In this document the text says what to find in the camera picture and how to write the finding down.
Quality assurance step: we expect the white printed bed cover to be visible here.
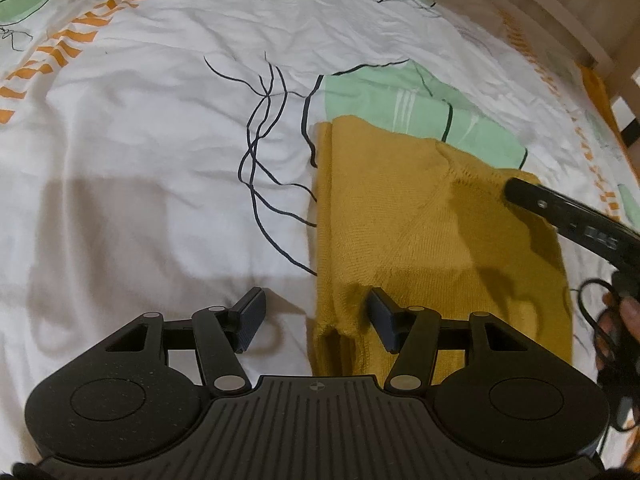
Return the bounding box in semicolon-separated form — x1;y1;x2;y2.
0;0;640;461

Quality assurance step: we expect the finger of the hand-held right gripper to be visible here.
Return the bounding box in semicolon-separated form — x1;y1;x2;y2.
502;175;640;267

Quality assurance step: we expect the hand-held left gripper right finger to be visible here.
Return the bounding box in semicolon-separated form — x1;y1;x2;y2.
367;287;527;394

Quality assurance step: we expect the mustard yellow knit sweater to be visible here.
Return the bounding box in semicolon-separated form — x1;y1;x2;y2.
310;115;575;377

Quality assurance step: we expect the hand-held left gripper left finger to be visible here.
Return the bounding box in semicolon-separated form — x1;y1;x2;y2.
106;287;267;396

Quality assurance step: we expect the wooden bed frame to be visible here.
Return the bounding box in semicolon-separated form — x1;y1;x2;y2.
425;0;640;111

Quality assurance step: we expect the black cable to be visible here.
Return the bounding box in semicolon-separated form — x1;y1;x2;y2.
577;279;640;433

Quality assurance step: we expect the person's right hand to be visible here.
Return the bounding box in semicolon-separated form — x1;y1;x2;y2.
594;291;640;373

